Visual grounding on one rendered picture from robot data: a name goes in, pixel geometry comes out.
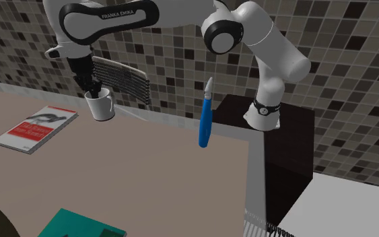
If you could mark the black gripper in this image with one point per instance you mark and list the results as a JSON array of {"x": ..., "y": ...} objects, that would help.
[{"x": 81, "y": 69}]

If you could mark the white mug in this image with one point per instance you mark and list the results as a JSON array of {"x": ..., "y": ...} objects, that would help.
[{"x": 103, "y": 108}]

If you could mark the black robot stand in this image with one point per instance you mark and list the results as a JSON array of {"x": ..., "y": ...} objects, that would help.
[{"x": 291, "y": 154}]

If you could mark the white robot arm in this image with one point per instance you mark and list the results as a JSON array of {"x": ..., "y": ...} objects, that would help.
[{"x": 274, "y": 49}]

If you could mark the white and red book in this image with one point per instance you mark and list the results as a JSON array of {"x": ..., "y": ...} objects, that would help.
[{"x": 33, "y": 129}]

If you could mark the teal book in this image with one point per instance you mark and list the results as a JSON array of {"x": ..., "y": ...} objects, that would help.
[{"x": 77, "y": 226}]

